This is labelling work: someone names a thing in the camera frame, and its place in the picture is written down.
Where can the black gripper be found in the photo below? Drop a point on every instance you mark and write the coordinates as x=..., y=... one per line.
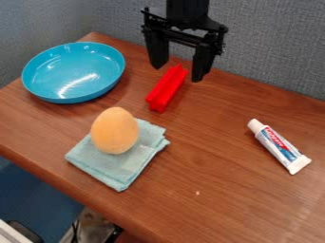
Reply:
x=184, y=22

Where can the red plastic block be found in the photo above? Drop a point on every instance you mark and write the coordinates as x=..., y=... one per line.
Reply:
x=166, y=88

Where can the blue plate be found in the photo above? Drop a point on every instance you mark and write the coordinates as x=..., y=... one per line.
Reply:
x=74, y=73

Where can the orange egg-shaped object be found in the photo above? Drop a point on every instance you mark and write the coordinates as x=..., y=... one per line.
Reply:
x=114, y=131

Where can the light blue folded cloth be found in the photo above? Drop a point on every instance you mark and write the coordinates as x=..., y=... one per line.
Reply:
x=118, y=170

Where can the white toothpaste tube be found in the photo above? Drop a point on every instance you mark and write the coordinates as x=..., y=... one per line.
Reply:
x=280, y=147

